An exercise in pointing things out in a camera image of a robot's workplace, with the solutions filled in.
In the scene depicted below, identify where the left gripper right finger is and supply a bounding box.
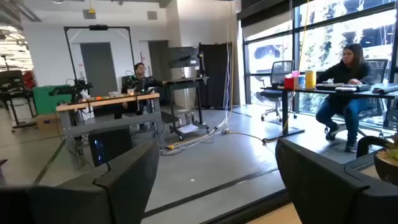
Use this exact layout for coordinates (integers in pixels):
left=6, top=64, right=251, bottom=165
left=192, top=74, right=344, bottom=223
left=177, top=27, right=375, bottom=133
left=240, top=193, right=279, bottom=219
left=275, top=138, right=398, bottom=224

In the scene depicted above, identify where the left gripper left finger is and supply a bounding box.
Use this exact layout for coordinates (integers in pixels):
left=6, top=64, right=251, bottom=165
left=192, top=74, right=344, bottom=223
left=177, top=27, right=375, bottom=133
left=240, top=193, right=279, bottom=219
left=0, top=139, right=160, bottom=224

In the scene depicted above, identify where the potted succulent plant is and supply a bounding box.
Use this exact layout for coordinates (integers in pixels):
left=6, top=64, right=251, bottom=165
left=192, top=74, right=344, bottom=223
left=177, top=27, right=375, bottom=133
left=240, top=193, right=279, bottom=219
left=373, top=133, right=398, bottom=187

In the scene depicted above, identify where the wooden workbench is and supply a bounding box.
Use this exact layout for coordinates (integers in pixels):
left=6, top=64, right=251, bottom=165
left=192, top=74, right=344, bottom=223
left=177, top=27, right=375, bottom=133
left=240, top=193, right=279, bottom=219
left=55, top=92, right=165, bottom=167

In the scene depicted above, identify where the cardboard box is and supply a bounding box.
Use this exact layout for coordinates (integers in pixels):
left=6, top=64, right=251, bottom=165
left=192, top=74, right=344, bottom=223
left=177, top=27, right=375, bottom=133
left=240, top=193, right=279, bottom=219
left=36, top=113, right=62, bottom=131

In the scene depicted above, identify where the black office desk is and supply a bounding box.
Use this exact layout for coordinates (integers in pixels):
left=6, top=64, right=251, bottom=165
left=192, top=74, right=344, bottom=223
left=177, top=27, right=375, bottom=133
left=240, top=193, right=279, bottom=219
left=260, top=82, right=398, bottom=142

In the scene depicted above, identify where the slim dark keyboard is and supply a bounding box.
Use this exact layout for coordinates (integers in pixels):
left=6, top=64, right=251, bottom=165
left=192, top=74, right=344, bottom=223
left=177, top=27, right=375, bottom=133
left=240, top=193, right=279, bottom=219
left=315, top=82, right=373, bottom=93

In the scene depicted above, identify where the yellow canister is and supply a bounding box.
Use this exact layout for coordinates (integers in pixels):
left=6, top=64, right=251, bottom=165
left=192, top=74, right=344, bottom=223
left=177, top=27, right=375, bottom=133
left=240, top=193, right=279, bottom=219
left=305, top=70, right=317, bottom=90

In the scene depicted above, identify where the red tissue box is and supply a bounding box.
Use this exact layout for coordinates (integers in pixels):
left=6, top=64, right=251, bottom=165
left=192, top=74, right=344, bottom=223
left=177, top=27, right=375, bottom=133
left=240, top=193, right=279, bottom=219
left=283, top=70, right=300, bottom=90

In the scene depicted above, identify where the green box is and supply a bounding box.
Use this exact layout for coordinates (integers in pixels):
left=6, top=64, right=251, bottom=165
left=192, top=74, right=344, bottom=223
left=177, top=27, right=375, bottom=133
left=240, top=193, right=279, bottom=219
left=32, top=85, right=73, bottom=116

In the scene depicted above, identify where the person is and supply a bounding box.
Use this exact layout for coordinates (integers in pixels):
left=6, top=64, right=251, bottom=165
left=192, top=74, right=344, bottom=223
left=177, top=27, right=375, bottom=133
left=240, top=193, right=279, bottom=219
left=113, top=62, right=167, bottom=121
left=315, top=42, right=376, bottom=153

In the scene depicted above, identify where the black rolling cart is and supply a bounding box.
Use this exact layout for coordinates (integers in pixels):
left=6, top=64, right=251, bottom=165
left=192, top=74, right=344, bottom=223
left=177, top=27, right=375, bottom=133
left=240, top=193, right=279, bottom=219
left=161, top=76, right=211, bottom=141

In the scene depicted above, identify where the dark monitor on stand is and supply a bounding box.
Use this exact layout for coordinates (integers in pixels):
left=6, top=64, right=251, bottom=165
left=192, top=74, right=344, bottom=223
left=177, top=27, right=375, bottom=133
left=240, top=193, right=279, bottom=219
left=167, top=45, right=200, bottom=69

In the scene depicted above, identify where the black curtain panel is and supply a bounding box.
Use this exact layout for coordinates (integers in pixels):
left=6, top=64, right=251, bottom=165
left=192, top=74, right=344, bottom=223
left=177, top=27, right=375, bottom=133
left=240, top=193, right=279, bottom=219
left=198, top=42, right=233, bottom=109

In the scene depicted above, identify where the black side table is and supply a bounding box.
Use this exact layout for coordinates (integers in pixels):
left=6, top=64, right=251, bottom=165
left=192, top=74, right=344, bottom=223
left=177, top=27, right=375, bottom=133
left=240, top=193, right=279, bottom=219
left=0, top=70, right=38, bottom=129

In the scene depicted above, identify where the black aluminium table frame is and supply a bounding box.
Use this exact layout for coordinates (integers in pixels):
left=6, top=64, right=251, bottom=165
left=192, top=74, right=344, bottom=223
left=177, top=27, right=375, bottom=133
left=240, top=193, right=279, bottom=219
left=198, top=188, right=293, bottom=224

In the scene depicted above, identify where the black gantry frame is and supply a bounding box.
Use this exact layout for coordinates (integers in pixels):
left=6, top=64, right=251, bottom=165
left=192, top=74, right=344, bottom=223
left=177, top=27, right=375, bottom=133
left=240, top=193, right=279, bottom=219
left=63, top=24, right=136, bottom=94

